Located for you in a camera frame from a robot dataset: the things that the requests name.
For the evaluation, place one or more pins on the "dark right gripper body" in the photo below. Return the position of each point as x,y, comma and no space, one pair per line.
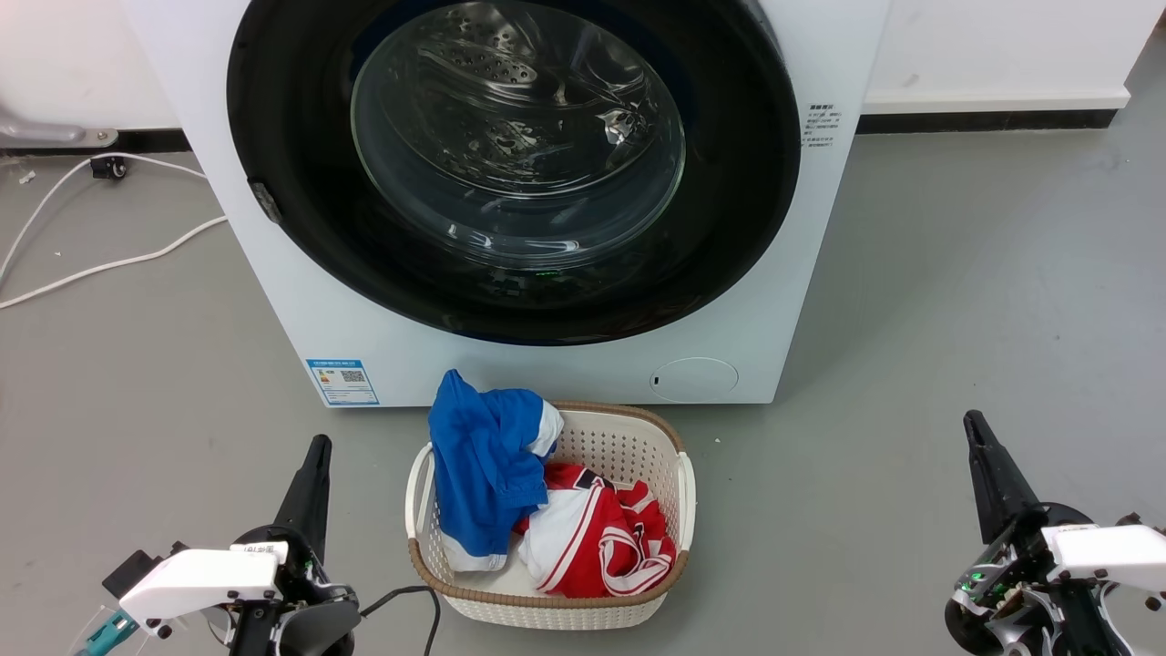
1011,601

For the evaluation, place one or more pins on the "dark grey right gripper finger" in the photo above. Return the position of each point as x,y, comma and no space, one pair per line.
997,492

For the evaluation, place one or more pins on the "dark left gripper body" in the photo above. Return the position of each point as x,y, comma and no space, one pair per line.
310,620

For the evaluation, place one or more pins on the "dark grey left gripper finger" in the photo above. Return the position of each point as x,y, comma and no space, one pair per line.
308,501

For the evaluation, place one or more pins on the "white front-load washing machine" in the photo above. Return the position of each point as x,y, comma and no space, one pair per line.
547,374

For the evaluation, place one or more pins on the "grey door latch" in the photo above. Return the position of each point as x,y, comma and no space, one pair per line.
266,202

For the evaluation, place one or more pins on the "black round washer door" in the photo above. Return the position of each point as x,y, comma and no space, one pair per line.
291,137

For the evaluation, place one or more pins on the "blue energy label sticker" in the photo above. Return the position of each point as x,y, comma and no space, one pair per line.
342,383

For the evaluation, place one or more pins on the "blue and white garment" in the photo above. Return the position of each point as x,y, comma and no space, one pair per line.
483,465

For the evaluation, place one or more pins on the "teal connector piece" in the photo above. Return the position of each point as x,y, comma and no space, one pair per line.
107,633

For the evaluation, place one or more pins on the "red and white garment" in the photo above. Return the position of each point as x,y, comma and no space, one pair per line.
592,547

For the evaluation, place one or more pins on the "white plastic laundry basket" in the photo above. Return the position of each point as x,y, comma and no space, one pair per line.
619,446

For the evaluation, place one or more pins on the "round white filter cover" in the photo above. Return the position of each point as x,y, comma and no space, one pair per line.
694,380

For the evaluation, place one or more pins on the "black baseboard strip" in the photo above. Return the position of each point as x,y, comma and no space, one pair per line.
984,121

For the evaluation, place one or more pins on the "small black plug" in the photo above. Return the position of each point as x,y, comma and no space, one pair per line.
108,167

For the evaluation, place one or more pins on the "grey metal pipe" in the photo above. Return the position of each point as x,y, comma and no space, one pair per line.
46,132

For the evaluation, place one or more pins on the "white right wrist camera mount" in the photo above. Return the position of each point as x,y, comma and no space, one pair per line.
1111,551

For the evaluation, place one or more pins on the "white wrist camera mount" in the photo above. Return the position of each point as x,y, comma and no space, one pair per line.
1111,551
196,579

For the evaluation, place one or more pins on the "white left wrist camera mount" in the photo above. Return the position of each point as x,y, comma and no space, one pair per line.
196,579

